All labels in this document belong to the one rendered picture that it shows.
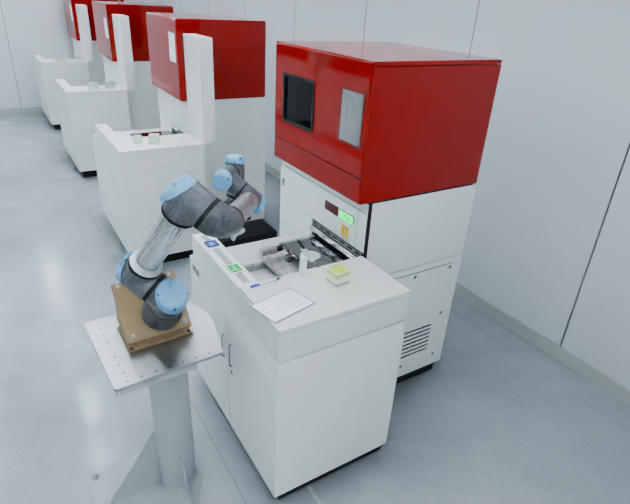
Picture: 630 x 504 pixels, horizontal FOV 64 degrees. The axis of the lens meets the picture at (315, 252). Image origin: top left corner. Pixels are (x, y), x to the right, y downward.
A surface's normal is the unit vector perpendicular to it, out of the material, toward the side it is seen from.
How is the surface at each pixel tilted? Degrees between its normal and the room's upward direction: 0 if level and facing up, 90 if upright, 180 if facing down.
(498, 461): 0
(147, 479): 90
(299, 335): 90
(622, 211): 90
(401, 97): 90
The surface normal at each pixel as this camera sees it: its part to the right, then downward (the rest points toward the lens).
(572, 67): -0.85, 0.20
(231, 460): 0.06, -0.89
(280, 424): 0.52, 0.41
